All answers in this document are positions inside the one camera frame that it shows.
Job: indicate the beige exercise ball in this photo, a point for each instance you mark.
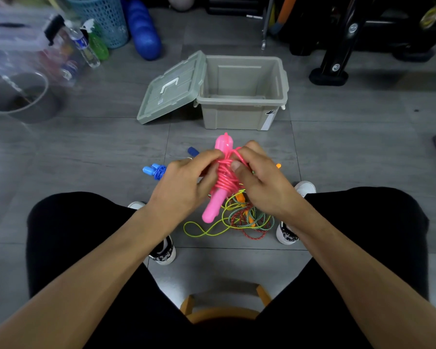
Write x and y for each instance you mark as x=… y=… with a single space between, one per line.
x=181 y=1

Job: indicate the person's leg black trousers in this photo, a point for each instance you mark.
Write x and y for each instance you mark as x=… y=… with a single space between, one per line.
x=392 y=218
x=54 y=232

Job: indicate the clear plastic lidded bin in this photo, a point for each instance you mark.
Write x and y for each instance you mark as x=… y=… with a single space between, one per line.
x=14 y=36

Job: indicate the white left shoe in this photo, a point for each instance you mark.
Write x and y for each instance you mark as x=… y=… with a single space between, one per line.
x=167 y=256

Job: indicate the white shoe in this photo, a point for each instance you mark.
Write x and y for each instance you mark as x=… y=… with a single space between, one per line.
x=167 y=256
x=307 y=187

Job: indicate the light blue mesh basket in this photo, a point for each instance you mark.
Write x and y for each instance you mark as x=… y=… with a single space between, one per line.
x=105 y=18

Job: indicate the black dumbbell rack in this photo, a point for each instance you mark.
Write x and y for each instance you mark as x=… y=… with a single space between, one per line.
x=334 y=58

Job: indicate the person's right leg black trousers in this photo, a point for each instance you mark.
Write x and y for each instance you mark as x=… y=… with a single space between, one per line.
x=392 y=218

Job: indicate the grey-green box lid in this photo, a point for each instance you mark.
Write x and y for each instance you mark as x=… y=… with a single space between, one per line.
x=169 y=94

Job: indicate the person's left hand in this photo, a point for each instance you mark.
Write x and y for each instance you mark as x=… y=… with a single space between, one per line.
x=180 y=190

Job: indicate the white right shoe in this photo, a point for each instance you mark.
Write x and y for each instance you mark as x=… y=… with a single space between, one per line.
x=307 y=187

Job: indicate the orange and green foam stick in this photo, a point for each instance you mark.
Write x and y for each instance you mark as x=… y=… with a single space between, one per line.
x=285 y=12

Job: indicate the black dumbbell gold end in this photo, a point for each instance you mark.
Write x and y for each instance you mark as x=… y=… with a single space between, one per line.
x=431 y=17

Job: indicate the person's left leg black trousers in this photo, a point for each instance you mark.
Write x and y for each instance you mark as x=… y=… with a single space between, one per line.
x=54 y=232

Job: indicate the green spray bottle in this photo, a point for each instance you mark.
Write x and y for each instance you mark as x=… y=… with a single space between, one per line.
x=100 y=47

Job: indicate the clear water bottle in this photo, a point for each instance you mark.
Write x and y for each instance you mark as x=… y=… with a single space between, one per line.
x=89 y=54

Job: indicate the person's left forearm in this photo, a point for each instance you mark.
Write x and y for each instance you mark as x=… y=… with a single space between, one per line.
x=76 y=283

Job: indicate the wooden stool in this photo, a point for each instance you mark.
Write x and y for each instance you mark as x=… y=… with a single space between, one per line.
x=187 y=307

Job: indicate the person's right hand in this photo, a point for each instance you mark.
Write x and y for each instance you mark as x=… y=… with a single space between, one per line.
x=267 y=185

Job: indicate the grey plastic storage box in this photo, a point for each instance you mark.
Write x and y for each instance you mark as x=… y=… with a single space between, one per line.
x=236 y=119

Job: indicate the person's right forearm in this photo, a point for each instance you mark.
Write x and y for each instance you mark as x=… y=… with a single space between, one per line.
x=374 y=283

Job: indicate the grey metal bowl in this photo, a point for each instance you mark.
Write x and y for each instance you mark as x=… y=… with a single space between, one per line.
x=43 y=109

